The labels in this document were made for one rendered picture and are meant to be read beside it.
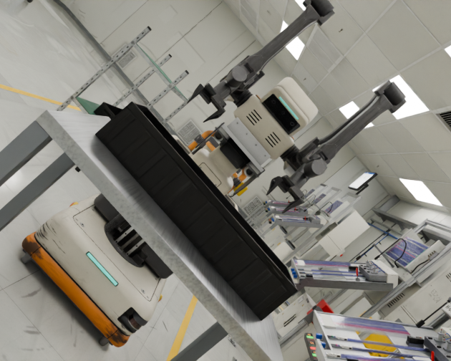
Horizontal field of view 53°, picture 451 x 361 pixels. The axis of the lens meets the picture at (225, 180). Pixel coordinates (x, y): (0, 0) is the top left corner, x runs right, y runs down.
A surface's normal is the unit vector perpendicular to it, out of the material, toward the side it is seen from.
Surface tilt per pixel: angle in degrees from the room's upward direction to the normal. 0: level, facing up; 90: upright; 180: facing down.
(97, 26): 90
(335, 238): 90
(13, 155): 90
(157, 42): 90
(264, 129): 98
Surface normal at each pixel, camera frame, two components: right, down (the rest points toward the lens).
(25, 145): 0.00, 0.11
